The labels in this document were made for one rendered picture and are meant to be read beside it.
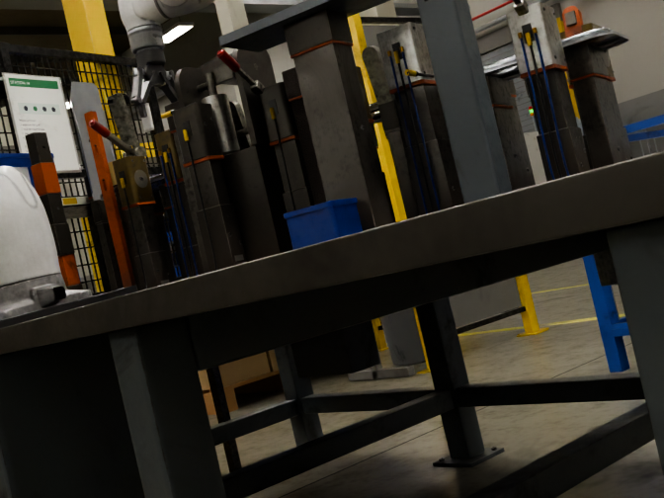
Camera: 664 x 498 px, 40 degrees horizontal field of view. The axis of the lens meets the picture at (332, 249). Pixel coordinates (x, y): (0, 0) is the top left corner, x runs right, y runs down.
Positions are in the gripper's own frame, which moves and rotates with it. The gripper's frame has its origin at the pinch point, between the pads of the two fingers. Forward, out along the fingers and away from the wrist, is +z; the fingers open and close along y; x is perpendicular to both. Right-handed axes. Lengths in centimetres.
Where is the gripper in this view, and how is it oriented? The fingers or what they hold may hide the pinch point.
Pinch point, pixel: (165, 125)
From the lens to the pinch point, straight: 244.8
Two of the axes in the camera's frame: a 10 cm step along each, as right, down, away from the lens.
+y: 5.1, -1.0, 8.6
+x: -8.3, 1.9, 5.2
